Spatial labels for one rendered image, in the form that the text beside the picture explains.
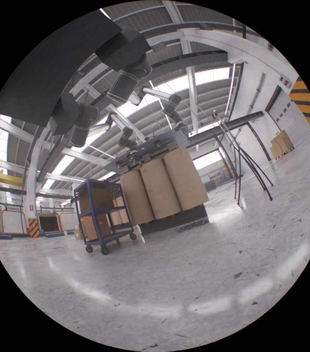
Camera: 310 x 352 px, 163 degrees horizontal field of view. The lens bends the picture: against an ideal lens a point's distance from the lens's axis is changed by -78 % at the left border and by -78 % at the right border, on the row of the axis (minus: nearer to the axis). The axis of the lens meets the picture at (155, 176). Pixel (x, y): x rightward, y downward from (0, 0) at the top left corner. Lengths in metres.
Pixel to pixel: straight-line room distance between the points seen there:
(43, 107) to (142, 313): 1.17
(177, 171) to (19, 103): 1.85
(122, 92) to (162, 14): 10.01
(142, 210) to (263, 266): 1.58
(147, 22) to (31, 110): 9.68
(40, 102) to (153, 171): 1.58
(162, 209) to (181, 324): 1.42
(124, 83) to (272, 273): 1.29
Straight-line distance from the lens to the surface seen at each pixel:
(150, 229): 1.85
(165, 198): 1.55
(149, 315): 0.46
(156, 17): 10.47
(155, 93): 1.57
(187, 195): 1.50
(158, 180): 1.59
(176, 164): 1.58
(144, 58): 0.96
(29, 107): 0.98
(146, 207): 1.71
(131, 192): 1.77
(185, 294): 0.48
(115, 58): 0.78
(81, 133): 1.27
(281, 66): 4.82
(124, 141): 1.43
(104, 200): 1.52
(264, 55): 5.11
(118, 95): 0.97
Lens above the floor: 0.35
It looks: 17 degrees up
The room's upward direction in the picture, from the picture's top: 19 degrees counter-clockwise
